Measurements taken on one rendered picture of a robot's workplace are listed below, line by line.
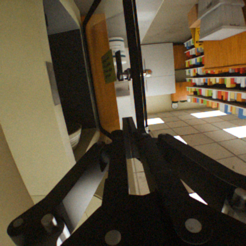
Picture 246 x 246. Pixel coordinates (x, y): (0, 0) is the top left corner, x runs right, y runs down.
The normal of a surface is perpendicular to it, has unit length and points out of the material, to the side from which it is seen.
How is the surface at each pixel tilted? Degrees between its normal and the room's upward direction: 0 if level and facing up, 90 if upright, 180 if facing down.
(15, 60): 90
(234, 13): 96
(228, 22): 96
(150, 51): 90
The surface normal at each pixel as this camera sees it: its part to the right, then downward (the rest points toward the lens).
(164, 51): 0.03, 0.29
